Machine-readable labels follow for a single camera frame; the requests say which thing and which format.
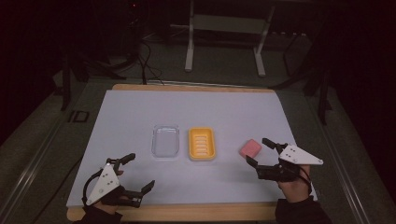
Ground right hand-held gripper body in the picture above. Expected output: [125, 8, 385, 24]
[256, 143, 324, 183]

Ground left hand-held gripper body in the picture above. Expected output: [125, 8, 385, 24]
[85, 158, 144, 208]

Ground pink soap bar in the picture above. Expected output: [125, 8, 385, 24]
[239, 138, 262, 160]

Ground person's left hand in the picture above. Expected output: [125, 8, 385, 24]
[92, 168, 125, 217]

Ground person's right hand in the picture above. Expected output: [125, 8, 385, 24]
[277, 164, 313, 204]

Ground clear plastic tray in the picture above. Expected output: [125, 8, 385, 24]
[150, 123, 181, 160]

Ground yellow soap dish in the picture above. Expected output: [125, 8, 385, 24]
[188, 126, 217, 162]

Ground black tripod stand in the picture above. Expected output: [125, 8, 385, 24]
[270, 46, 333, 126]
[60, 50, 127, 112]

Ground white table mat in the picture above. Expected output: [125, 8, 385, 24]
[65, 90, 318, 208]

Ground white metal stand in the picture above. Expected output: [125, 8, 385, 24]
[184, 0, 276, 78]

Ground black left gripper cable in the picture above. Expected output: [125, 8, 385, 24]
[81, 168, 105, 206]

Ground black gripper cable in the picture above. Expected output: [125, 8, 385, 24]
[298, 167, 314, 196]
[81, 168, 105, 206]

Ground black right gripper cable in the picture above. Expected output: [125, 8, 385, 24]
[298, 167, 314, 196]

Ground black floor bracket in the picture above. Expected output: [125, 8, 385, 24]
[67, 109, 91, 123]

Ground black floor cables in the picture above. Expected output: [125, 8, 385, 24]
[135, 38, 165, 86]

